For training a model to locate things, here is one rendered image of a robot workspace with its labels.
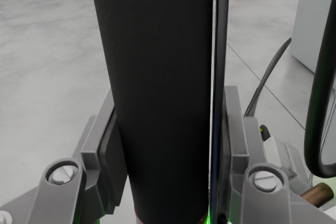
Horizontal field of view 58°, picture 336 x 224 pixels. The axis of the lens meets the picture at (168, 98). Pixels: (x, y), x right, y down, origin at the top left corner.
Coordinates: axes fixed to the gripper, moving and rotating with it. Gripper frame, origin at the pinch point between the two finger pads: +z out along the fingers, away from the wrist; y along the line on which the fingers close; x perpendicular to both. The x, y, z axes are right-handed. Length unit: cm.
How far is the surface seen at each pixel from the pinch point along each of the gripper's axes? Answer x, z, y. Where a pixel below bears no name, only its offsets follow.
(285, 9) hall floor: -156, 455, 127
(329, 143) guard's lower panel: -112, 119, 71
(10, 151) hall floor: -154, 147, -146
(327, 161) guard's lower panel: -122, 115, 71
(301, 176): -39, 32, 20
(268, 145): -37, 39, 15
